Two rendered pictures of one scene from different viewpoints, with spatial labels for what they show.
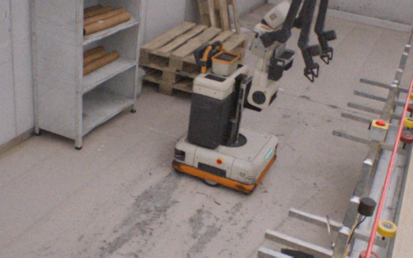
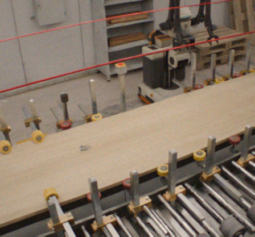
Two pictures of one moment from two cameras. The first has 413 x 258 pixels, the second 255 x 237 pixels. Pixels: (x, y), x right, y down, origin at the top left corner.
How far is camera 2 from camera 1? 2.58 m
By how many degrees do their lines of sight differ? 38
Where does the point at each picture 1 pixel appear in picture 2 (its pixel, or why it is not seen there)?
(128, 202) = (102, 107)
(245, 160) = (163, 96)
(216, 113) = (149, 67)
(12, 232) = (47, 107)
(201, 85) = (144, 50)
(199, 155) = (145, 91)
